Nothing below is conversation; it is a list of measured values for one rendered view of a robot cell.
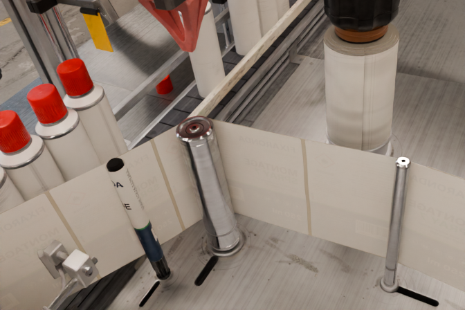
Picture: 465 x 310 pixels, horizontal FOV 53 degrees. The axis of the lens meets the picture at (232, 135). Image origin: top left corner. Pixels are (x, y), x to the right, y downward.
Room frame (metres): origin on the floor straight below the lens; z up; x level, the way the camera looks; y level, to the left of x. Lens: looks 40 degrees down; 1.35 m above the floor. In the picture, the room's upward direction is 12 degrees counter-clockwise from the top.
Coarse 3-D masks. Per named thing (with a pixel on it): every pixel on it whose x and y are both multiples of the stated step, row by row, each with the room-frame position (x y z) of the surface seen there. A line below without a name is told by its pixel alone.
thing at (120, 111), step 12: (228, 12) 0.81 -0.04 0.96; (216, 24) 0.77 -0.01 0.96; (168, 60) 0.68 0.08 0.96; (180, 60) 0.68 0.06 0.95; (156, 72) 0.65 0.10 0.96; (168, 72) 0.66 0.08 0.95; (144, 84) 0.62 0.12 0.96; (156, 84) 0.63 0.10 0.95; (132, 96) 0.59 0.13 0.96; (144, 96) 0.61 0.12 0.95; (120, 108) 0.57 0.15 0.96
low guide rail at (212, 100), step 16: (304, 0) 0.89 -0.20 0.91; (288, 16) 0.83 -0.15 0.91; (272, 32) 0.78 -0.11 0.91; (256, 48) 0.73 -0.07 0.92; (240, 64) 0.69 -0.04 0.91; (224, 80) 0.66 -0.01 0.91; (208, 96) 0.62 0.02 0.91; (224, 96) 0.64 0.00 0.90; (192, 112) 0.59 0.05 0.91; (208, 112) 0.60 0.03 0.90
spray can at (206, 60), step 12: (180, 12) 0.67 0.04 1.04; (204, 24) 0.66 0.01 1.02; (204, 36) 0.65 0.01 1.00; (216, 36) 0.67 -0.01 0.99; (204, 48) 0.65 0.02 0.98; (216, 48) 0.66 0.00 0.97; (192, 60) 0.67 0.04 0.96; (204, 60) 0.65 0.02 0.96; (216, 60) 0.66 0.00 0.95; (204, 72) 0.65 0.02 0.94; (216, 72) 0.66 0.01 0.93; (204, 84) 0.66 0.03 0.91; (216, 84) 0.65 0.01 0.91; (204, 96) 0.66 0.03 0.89
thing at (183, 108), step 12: (312, 0) 0.94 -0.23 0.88; (300, 12) 0.90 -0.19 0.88; (228, 60) 0.77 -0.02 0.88; (240, 60) 0.76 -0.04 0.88; (264, 60) 0.75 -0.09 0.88; (228, 72) 0.73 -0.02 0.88; (252, 72) 0.72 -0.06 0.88; (240, 84) 0.68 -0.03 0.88; (192, 96) 0.68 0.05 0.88; (228, 96) 0.66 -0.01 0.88; (180, 108) 0.65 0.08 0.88; (192, 108) 0.65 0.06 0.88; (216, 108) 0.63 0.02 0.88; (168, 120) 0.62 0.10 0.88; (180, 120) 0.62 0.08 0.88; (156, 132) 0.60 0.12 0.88
